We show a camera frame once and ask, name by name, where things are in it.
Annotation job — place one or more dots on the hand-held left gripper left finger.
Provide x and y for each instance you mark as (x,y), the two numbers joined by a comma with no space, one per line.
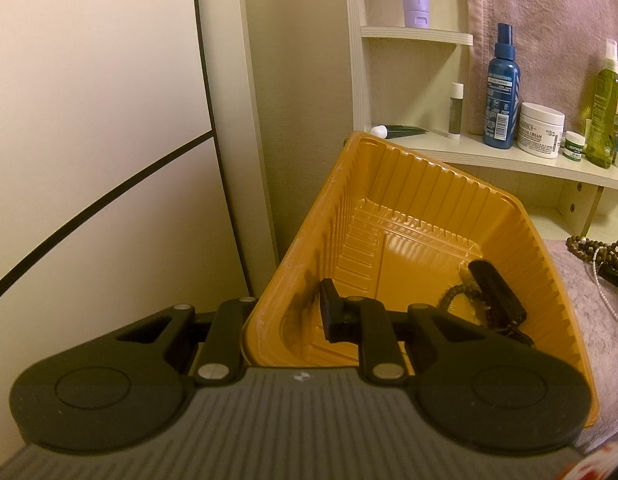
(226,332)

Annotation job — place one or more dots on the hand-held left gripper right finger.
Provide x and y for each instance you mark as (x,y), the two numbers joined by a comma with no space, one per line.
(334,312)

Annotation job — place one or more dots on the orange plastic tray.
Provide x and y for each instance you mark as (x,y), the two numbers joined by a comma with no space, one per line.
(414,240)

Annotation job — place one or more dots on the black cylindrical case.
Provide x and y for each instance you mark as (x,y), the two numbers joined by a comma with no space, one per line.
(496,290)

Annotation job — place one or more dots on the dark green slim tube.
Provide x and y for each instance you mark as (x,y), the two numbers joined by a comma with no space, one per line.
(404,131)

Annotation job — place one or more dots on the white lip balm stick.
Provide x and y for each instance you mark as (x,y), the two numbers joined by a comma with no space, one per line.
(455,115)

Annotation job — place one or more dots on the cream wooden shelf unit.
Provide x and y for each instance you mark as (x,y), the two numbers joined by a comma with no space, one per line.
(514,160)

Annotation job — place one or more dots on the pink fluffy mat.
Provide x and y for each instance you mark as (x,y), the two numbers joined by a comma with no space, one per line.
(589,360)

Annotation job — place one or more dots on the blue spray bottle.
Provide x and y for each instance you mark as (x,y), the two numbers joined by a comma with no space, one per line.
(501,105)

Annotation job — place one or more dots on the white cream jar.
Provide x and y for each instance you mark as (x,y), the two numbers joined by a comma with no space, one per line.
(539,132)

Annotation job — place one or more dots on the small green-labelled jar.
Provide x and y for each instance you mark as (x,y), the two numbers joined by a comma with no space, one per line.
(574,147)

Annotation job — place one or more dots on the green spray bottle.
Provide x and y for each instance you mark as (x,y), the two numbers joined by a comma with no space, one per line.
(603,115)

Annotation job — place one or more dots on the pink hanging towel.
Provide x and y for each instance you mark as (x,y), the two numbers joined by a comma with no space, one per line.
(539,10)

